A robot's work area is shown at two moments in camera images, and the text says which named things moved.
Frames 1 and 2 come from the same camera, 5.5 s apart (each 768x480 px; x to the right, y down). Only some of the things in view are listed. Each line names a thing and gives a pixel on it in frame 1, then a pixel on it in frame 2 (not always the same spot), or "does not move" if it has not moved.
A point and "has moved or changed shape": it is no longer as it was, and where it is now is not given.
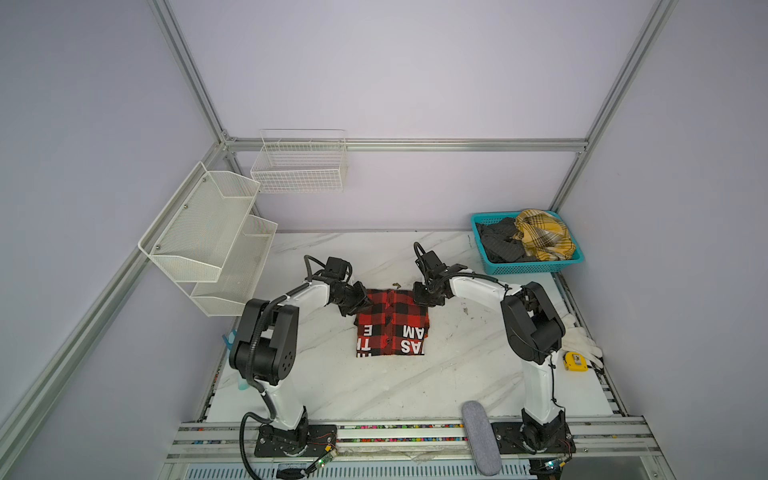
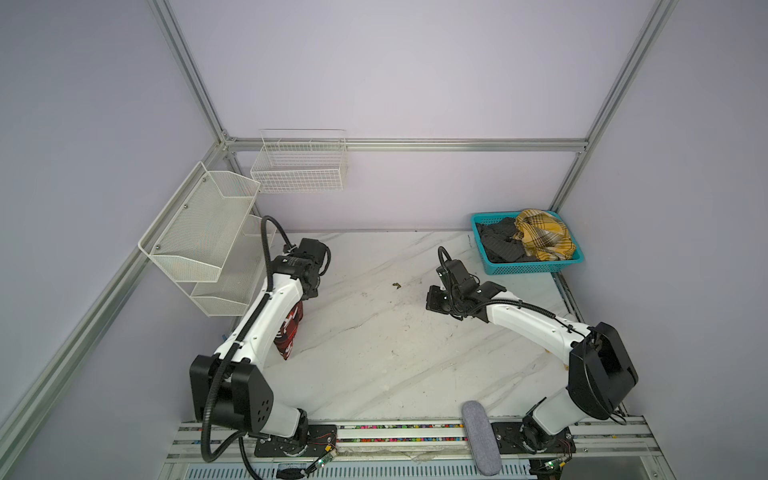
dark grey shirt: (499, 244) does not move
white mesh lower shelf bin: (227, 296) does not move
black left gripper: (362, 300) -> (311, 296)
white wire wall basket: (300, 161) does not move
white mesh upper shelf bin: (194, 236) does not move
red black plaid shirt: (394, 324) has moved or changed shape
